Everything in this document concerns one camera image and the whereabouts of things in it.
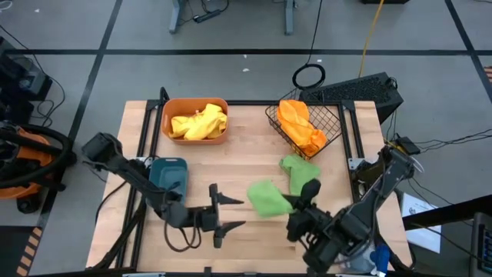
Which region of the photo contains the black computer tower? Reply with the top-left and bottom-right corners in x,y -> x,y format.
298,72 -> 404,125

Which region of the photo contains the grey device with screen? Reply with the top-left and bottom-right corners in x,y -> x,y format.
468,211 -> 492,277

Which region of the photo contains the yellow hanging cable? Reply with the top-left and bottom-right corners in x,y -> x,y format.
357,0 -> 385,78

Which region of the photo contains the orange plastic basket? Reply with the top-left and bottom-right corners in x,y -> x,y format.
160,97 -> 230,146

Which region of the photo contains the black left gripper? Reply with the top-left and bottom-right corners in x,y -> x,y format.
184,183 -> 247,249

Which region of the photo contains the teal plastic basket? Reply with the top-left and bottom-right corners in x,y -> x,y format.
148,156 -> 188,203

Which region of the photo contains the black equipment box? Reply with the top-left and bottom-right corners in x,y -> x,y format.
0,36 -> 54,124

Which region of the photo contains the black aluminium table frame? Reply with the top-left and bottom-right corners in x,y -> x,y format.
91,86 -> 417,277

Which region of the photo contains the black wire basket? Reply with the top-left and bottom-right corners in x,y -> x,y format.
264,87 -> 343,161

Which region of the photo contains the green microfiber towel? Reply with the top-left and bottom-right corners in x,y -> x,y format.
279,153 -> 322,197
246,179 -> 296,219

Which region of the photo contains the black beam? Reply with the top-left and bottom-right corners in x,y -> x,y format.
401,194 -> 492,232

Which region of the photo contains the white paper sheet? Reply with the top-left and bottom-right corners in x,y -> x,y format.
399,192 -> 443,254

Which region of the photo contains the grey desk leg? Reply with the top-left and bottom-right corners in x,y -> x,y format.
168,0 -> 186,35
283,0 -> 297,36

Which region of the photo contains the black hanging cable with coil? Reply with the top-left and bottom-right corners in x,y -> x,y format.
291,0 -> 327,92

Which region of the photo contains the grey spray bottle blue trigger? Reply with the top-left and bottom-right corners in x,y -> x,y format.
345,242 -> 392,277

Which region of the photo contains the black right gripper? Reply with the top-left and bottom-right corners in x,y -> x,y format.
281,179 -> 335,251

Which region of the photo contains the orange microfiber towel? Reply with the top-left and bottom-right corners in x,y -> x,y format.
280,115 -> 328,158
277,98 -> 311,134

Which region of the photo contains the black power strip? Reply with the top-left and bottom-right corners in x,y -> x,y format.
191,9 -> 223,24

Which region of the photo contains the black power adapter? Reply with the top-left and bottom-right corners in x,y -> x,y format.
395,135 -> 422,156

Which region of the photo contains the orange vacuum cleaner black hose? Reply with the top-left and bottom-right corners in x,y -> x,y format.
0,120 -> 76,215

